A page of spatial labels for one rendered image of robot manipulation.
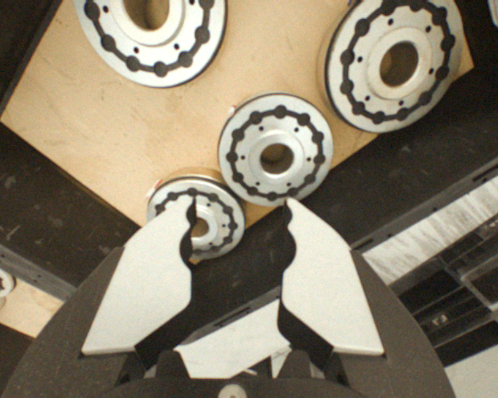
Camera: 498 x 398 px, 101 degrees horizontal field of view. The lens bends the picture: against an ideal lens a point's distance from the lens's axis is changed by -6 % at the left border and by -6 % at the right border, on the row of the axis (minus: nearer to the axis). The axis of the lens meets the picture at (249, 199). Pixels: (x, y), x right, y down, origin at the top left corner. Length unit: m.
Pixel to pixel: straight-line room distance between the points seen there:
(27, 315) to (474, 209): 0.87
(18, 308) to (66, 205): 0.32
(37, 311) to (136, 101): 0.42
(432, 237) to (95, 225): 0.60
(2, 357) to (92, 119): 0.49
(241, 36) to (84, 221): 0.23
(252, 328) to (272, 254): 0.52
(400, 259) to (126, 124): 0.58
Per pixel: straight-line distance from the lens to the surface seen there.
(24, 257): 0.24
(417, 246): 0.61
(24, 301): 0.54
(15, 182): 0.28
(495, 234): 1.06
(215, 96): 0.22
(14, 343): 0.64
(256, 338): 0.77
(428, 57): 0.22
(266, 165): 0.22
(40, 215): 0.26
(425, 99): 0.24
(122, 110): 0.25
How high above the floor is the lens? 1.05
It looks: 59 degrees down
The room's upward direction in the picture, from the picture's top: 178 degrees clockwise
